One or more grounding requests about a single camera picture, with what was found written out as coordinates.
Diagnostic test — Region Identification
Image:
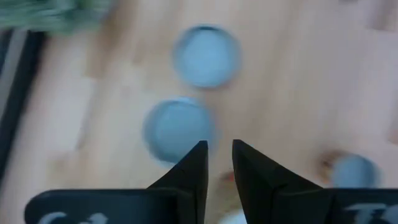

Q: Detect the olive green tin can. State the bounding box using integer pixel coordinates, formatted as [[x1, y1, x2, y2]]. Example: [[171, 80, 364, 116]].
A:
[[142, 96, 217, 167]]

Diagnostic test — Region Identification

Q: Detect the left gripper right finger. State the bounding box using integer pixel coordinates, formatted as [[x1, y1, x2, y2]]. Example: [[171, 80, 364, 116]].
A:
[[232, 139, 323, 224]]

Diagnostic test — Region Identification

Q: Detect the black aluminium table frame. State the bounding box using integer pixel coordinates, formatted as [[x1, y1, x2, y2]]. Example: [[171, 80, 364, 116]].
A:
[[0, 29, 46, 184]]

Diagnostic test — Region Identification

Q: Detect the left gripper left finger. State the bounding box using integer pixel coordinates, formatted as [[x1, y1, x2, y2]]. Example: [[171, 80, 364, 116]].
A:
[[147, 140, 208, 224]]

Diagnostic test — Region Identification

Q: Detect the red orange Mixed Fruit can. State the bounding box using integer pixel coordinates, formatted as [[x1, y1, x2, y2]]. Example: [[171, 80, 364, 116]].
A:
[[172, 24, 243, 90]]

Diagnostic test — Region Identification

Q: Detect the short yellow Pineapple Rings can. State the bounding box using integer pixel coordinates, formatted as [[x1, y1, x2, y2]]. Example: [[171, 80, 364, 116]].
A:
[[320, 152, 382, 189]]

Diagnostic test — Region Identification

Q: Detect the white bowl under shelf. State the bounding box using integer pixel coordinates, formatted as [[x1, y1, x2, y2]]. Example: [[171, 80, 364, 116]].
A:
[[0, 0, 114, 34]]

